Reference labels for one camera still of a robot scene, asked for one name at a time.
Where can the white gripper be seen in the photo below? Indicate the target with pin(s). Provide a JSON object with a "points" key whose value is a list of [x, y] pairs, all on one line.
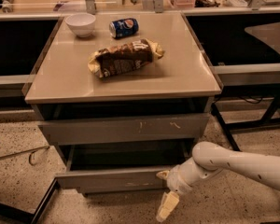
{"points": [[178, 180]]}

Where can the grey drawer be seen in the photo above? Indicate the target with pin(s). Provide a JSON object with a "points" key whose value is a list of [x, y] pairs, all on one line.
{"points": [[113, 130], [117, 167]]}

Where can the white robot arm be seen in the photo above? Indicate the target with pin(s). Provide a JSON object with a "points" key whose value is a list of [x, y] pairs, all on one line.
{"points": [[209, 159]]}

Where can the grey top drawer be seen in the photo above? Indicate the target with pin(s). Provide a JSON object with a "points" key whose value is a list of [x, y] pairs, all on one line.
{"points": [[113, 130]]}

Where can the grey drawer cabinet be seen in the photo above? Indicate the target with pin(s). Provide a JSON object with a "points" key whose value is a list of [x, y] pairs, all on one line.
{"points": [[180, 82]]}

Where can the brown chip bag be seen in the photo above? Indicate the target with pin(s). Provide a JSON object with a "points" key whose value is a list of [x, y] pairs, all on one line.
{"points": [[125, 58]]}

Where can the blue pepsi can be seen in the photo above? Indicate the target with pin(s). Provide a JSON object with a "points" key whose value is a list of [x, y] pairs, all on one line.
{"points": [[123, 28]]}

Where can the black floor stand left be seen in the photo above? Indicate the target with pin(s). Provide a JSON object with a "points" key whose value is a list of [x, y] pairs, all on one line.
{"points": [[31, 207]]}

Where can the white ceramic bowl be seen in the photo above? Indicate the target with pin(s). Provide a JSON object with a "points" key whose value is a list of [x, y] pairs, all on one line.
{"points": [[81, 24]]}

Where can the black table leg frame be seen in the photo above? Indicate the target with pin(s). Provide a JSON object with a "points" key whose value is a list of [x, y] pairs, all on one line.
{"points": [[266, 121]]}

